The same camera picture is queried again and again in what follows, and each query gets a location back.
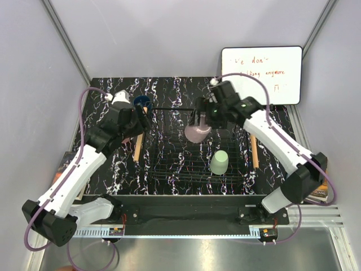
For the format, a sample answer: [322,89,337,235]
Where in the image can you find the black marble mat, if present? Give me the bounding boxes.
[82,77,287,195]

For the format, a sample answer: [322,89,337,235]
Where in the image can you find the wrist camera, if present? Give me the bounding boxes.
[209,78,221,88]
[105,90,133,109]

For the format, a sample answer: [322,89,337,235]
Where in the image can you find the lilac mug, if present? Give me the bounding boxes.
[184,125,212,143]

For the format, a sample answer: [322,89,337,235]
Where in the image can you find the black wire dish rack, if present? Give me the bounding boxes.
[143,107,255,186]

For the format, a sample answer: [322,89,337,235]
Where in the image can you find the dark blue mug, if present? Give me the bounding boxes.
[133,95,153,112]

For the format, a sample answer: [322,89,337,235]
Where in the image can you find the books at right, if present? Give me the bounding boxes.
[303,173,329,206]

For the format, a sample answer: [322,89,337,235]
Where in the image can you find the right wooden rack handle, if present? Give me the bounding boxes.
[250,134,259,169]

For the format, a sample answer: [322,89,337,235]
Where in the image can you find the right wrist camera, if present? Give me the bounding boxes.
[209,78,221,88]

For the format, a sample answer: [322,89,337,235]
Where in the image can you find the left wooden rack handle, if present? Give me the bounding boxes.
[132,106,149,162]

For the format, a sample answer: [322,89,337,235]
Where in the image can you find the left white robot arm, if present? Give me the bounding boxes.
[21,102,151,247]

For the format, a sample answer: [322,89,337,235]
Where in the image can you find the Tale of Two Cities book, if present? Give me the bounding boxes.
[52,151,86,200]

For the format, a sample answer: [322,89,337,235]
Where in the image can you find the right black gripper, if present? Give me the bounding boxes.
[189,97,227,130]

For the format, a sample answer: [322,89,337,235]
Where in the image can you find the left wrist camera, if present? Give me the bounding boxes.
[105,90,133,109]

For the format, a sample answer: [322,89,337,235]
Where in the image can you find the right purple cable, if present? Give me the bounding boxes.
[215,73,338,246]

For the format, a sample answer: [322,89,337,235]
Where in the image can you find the light green cup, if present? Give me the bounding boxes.
[210,150,228,175]

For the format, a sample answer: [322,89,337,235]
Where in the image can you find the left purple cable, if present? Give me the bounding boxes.
[24,86,119,271]

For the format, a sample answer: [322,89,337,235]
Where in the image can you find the wooden rack handle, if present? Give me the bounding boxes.
[250,134,259,169]
[132,106,149,162]

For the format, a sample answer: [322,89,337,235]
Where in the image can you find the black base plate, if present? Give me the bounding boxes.
[89,194,290,235]

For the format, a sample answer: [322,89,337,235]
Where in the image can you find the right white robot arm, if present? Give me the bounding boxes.
[189,81,327,224]

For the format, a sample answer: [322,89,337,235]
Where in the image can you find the white whiteboard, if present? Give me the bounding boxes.
[221,46,303,105]

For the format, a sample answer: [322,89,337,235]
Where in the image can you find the purple cable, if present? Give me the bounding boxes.
[24,86,119,271]
[215,73,338,246]

